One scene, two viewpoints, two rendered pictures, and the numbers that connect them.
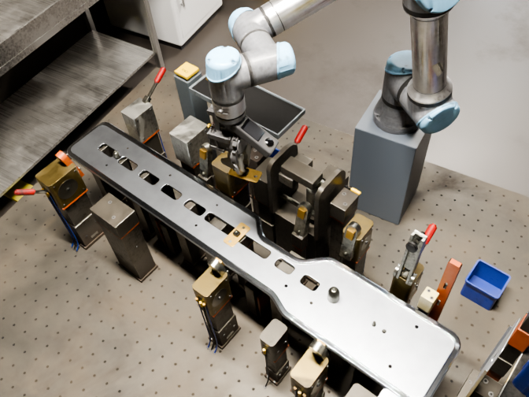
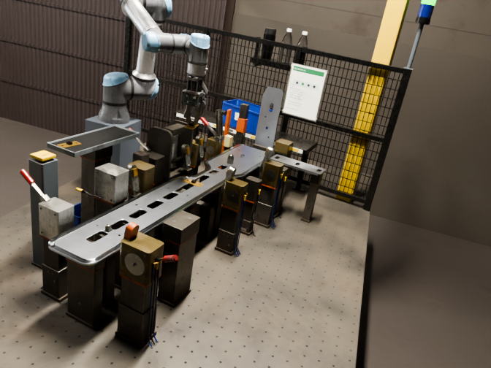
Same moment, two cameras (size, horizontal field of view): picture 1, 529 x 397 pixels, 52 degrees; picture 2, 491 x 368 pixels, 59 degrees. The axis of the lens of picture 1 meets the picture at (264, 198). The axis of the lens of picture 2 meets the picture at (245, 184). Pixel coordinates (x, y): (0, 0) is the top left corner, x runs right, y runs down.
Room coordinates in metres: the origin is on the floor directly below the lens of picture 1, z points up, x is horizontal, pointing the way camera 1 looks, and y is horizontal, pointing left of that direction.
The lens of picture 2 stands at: (1.31, 1.79, 1.78)
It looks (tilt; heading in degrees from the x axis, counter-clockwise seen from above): 23 degrees down; 249
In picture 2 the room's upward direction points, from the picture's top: 10 degrees clockwise
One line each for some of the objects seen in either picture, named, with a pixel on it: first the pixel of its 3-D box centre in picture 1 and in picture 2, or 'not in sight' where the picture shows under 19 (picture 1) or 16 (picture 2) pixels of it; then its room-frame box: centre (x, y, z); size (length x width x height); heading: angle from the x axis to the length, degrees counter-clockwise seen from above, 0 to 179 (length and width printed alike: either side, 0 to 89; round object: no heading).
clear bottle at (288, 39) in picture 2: not in sight; (286, 45); (0.21, -0.79, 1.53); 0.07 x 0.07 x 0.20
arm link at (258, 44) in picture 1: (265, 59); (183, 44); (0.98, -0.03, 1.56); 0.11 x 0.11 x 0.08; 16
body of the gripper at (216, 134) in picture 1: (229, 128); (193, 90); (0.94, 0.07, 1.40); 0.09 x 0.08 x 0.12; 62
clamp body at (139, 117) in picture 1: (151, 142); (54, 250); (1.43, 0.40, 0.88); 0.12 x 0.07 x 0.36; 137
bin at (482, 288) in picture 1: (484, 285); not in sight; (0.79, -0.67, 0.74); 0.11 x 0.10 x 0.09; 47
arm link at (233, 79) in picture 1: (226, 75); (198, 49); (0.93, 0.06, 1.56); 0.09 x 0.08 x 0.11; 106
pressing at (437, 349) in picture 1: (230, 234); (192, 185); (0.91, 0.11, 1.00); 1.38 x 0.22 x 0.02; 47
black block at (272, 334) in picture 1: (272, 358); (251, 207); (0.58, 0.02, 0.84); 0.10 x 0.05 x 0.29; 137
